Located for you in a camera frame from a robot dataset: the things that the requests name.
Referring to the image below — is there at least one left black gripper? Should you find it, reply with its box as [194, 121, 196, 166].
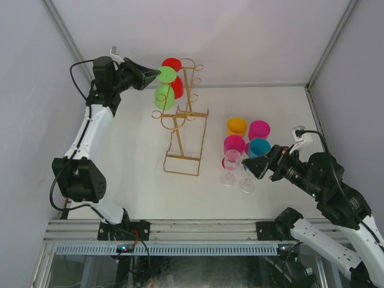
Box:
[111, 58, 161, 94]

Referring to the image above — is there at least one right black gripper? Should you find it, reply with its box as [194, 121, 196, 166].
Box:
[241, 143, 322, 199]

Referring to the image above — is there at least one cyan plastic wine glass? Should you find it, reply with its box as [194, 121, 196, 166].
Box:
[245, 138, 271, 158]

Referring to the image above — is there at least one clear wine glass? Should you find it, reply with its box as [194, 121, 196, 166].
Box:
[239, 170, 254, 194]
[220, 149, 241, 187]

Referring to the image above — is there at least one green plastic wine glass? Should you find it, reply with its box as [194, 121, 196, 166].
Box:
[154, 66, 177, 110]

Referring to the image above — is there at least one magenta wine glass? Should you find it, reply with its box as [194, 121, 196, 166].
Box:
[222, 135, 245, 167]
[248, 120, 271, 143]

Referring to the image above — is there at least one orange plastic wine glass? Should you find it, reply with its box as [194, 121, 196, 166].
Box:
[226, 117, 248, 137]

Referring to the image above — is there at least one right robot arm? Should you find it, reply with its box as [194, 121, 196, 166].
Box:
[242, 145, 383, 287]

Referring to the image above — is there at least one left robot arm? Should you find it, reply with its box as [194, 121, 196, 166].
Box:
[52, 56, 160, 240]

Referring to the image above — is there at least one red plastic wine glass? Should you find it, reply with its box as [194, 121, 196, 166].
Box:
[162, 58, 184, 99]

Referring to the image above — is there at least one right green led board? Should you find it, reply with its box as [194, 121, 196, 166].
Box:
[278, 243, 300, 262]

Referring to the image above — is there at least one green led board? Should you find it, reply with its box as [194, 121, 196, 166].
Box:
[278, 243, 300, 262]
[116, 244, 135, 253]

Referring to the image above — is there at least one left green led board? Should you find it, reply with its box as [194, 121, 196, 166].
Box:
[116, 244, 135, 253]

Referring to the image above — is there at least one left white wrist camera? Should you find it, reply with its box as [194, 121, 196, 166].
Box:
[109, 46, 124, 65]

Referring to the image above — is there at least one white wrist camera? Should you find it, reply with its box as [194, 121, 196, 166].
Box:
[109, 46, 124, 65]
[290, 126, 313, 154]

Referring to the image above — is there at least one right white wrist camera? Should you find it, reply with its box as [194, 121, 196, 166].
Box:
[290, 126, 313, 154]

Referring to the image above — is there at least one right black base bracket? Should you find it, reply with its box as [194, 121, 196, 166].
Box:
[256, 221, 292, 241]

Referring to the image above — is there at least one black base bracket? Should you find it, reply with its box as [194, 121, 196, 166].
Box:
[256, 221, 292, 241]
[97, 220, 151, 241]

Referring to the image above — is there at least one left camera black cable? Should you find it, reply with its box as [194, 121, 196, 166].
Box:
[49, 59, 100, 220]

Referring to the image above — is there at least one camera black cable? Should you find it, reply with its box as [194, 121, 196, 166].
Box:
[49, 59, 100, 220]
[295, 129, 384, 250]

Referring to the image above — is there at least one gold wire glass rack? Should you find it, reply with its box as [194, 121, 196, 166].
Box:
[151, 58, 209, 176]

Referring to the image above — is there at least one left aluminium frame post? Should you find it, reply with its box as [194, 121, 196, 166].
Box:
[40, 0, 92, 99]

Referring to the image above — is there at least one aluminium frame post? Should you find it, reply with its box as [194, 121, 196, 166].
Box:
[40, 0, 92, 99]
[305, 0, 360, 89]

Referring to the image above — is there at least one right camera black cable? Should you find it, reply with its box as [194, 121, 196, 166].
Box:
[295, 129, 384, 250]

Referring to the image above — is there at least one blue slotted cable duct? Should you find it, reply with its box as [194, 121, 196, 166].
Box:
[55, 243, 278, 256]

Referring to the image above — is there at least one left black base bracket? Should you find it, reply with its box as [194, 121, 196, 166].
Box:
[97, 220, 151, 241]

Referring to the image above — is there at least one aluminium front rail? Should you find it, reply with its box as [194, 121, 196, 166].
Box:
[43, 219, 258, 244]

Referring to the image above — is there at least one right aluminium frame post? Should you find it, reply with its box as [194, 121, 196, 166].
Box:
[305, 0, 360, 89]

